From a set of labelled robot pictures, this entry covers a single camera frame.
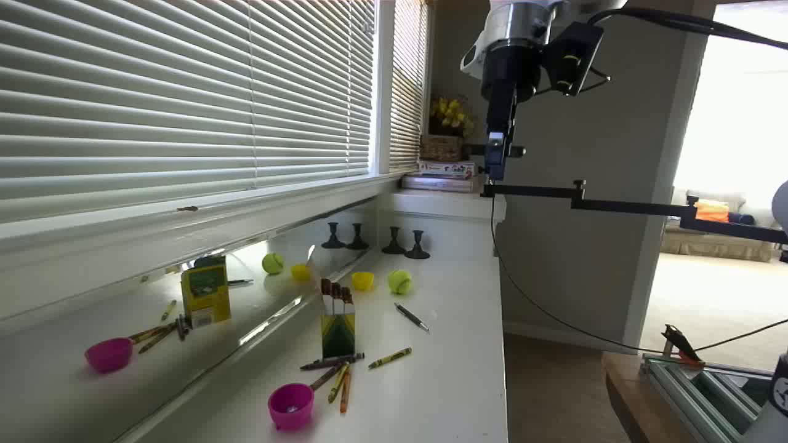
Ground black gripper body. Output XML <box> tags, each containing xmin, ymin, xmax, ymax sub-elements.
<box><xmin>483</xmin><ymin>41</ymin><xmax>539</xmax><ymax>133</ymax></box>

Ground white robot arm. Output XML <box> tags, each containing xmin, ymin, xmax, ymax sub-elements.
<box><xmin>462</xmin><ymin>0</ymin><xmax>628</xmax><ymax>181</ymax></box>

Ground yellow green crayon box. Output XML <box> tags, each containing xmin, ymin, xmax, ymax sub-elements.
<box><xmin>321</xmin><ymin>277</ymin><xmax>356</xmax><ymax>357</ymax></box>

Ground yellow-green crayon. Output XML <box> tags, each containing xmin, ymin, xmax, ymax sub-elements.
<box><xmin>367</xmin><ymin>347</ymin><xmax>411</xmax><ymax>368</ymax></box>

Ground yellow crayon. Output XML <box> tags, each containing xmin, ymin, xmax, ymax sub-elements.
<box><xmin>327</xmin><ymin>363</ymin><xmax>350</xmax><ymax>403</ymax></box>

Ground dark purple crayon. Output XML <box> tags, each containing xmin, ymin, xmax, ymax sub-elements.
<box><xmin>298</xmin><ymin>352</ymin><xmax>364</xmax><ymax>371</ymax></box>

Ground brown crayon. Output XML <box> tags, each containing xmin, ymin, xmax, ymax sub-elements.
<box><xmin>311</xmin><ymin>363</ymin><xmax>343</xmax><ymax>392</ymax></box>

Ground orange crayon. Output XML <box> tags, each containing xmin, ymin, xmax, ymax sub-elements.
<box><xmin>341</xmin><ymin>371</ymin><xmax>353</xmax><ymax>416</ymax></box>

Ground stack of books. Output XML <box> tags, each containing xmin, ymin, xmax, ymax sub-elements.
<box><xmin>399</xmin><ymin>159</ymin><xmax>483</xmax><ymax>193</ymax></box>

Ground black candle holder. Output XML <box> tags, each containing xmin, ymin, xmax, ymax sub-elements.
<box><xmin>383</xmin><ymin>225</ymin><xmax>407</xmax><ymax>254</ymax></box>
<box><xmin>407</xmin><ymin>229</ymin><xmax>431</xmax><ymax>257</ymax></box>

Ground green plastic cup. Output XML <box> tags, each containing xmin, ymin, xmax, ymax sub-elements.
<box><xmin>388</xmin><ymin>270</ymin><xmax>415</xmax><ymax>296</ymax></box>

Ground yellow plastic cup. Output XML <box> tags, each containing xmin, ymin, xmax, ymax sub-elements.
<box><xmin>350</xmin><ymin>270</ymin><xmax>377</xmax><ymax>292</ymax></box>

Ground black pen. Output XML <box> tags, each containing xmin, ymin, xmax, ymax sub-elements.
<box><xmin>394</xmin><ymin>303</ymin><xmax>430</xmax><ymax>331</ymax></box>

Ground magenta plastic cup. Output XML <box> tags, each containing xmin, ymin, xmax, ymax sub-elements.
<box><xmin>268</xmin><ymin>383</ymin><xmax>315</xmax><ymax>430</ymax></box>

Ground white window blinds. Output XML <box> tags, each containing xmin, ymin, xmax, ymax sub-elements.
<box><xmin>0</xmin><ymin>0</ymin><xmax>431</xmax><ymax>229</ymax></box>

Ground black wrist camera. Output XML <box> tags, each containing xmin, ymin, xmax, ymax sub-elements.
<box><xmin>542</xmin><ymin>22</ymin><xmax>614</xmax><ymax>95</ymax></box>

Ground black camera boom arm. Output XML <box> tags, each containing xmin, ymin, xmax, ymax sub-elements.
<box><xmin>483</xmin><ymin>179</ymin><xmax>788</xmax><ymax>245</ymax></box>

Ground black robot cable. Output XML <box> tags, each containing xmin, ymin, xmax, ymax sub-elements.
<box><xmin>586</xmin><ymin>4</ymin><xmax>788</xmax><ymax>54</ymax></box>

